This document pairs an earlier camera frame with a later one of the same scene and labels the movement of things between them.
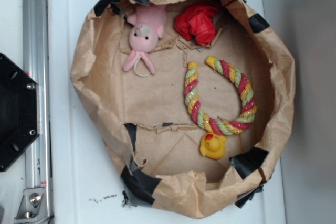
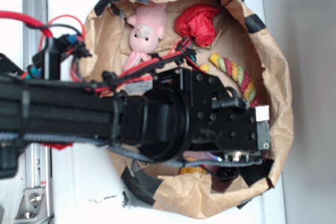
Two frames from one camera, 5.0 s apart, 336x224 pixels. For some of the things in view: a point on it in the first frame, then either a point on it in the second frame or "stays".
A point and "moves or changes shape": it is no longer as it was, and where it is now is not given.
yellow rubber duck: x=212 y=146 moves or changes shape
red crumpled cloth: x=196 y=21 stays
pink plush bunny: x=149 y=23 stays
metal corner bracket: x=33 y=209 stays
